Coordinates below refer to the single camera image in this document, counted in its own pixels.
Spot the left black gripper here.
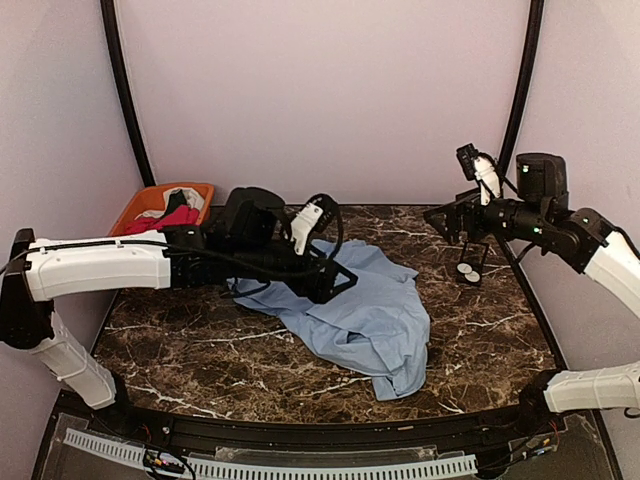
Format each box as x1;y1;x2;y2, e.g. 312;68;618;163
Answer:
229;240;359;304

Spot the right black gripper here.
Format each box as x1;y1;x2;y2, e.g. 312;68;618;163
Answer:
423;184;549;244

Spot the light blue shirt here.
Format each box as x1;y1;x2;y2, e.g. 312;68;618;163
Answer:
228;240;430;401

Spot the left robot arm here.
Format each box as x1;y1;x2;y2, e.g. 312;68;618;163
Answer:
1;187;358;436

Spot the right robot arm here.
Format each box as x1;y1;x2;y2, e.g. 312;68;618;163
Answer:
424;145;639;434

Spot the black brooch holder stand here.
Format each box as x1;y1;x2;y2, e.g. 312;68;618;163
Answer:
455;242;489;287

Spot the white cloth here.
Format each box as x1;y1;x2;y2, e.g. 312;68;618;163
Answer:
162;187;205;210

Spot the red cloth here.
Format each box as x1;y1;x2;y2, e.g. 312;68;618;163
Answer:
123;205;200;235

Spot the dark green cloth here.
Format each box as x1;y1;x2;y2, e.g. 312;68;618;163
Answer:
163;189;190;217

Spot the orange plastic basket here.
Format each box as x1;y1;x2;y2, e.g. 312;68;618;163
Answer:
109;182;215;236

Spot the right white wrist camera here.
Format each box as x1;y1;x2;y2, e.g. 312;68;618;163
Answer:
473;153;503;206

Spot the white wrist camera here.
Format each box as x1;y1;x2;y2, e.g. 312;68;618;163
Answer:
473;153;503;206
291;203;324;256

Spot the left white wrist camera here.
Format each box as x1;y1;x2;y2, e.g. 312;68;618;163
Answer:
291;203;324;256

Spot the black right frame pole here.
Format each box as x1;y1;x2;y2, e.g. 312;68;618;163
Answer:
498;0;545;174

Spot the black frame pole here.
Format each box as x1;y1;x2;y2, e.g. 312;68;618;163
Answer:
498;0;545;174
99;0;156;187

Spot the white perforated cable tray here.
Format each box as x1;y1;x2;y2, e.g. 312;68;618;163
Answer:
63;428;479;480

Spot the black left frame pole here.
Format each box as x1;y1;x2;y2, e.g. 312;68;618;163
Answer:
99;0;156;187

